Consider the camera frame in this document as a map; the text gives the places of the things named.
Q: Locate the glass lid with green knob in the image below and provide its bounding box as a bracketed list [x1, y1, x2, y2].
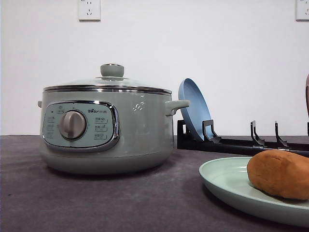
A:
[43, 63, 172, 94]

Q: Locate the green plate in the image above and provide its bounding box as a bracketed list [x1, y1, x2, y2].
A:
[199, 157, 309, 228]

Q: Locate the brown potato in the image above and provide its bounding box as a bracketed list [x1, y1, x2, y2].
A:
[247, 149, 309, 200]

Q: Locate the blue plate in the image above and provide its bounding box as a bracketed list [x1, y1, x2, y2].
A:
[178, 78, 212, 141]

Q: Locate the green electric steamer pot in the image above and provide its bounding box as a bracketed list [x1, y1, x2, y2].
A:
[37, 92, 190, 175]

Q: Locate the black plate rack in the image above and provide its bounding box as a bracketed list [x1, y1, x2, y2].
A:
[177, 119, 309, 156]

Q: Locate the maroon plate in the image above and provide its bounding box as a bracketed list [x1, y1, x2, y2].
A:
[305, 74, 309, 119]

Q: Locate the white wall socket left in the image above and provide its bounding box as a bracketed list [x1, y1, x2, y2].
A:
[77, 0, 101, 23]

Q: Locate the white wall socket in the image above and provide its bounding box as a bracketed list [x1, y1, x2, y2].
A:
[77, 0, 101, 23]
[293, 0, 309, 23]

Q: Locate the white wall socket right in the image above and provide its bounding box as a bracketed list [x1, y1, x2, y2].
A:
[293, 0, 309, 23]

